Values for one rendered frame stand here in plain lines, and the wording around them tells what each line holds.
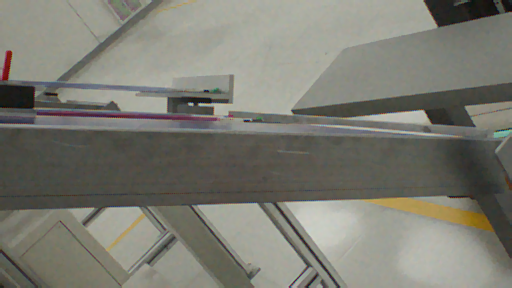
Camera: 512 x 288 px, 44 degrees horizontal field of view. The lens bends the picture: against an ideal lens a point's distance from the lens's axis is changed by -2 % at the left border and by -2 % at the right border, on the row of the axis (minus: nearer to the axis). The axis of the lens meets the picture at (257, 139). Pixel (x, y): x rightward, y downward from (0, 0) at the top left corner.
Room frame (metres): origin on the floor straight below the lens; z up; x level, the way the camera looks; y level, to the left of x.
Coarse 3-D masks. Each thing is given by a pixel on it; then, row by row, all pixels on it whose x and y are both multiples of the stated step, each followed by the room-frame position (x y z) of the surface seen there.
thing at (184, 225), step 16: (160, 208) 1.42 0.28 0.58; (176, 208) 1.43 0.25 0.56; (176, 224) 1.42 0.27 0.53; (192, 224) 1.43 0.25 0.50; (192, 240) 1.42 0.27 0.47; (208, 240) 1.44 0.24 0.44; (208, 256) 1.43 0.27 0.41; (224, 256) 1.44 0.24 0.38; (208, 272) 1.46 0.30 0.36; (224, 272) 1.43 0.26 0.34; (240, 272) 1.44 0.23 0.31
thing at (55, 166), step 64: (0, 128) 0.47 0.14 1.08; (64, 128) 0.48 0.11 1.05; (128, 128) 0.50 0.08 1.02; (0, 192) 0.46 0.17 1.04; (64, 192) 0.47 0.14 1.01; (128, 192) 0.48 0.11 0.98; (192, 192) 0.50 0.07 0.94; (256, 192) 0.51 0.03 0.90; (320, 192) 0.53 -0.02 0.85; (384, 192) 0.55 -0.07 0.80; (448, 192) 0.57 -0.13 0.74
